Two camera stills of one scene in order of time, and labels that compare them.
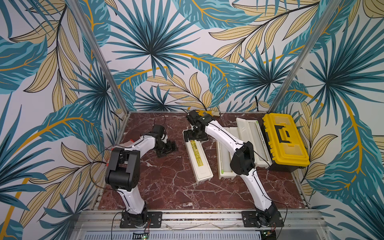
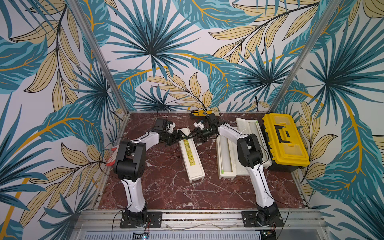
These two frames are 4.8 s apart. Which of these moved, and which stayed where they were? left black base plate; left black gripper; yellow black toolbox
Moved: left black gripper
Stayed: yellow black toolbox; left black base plate
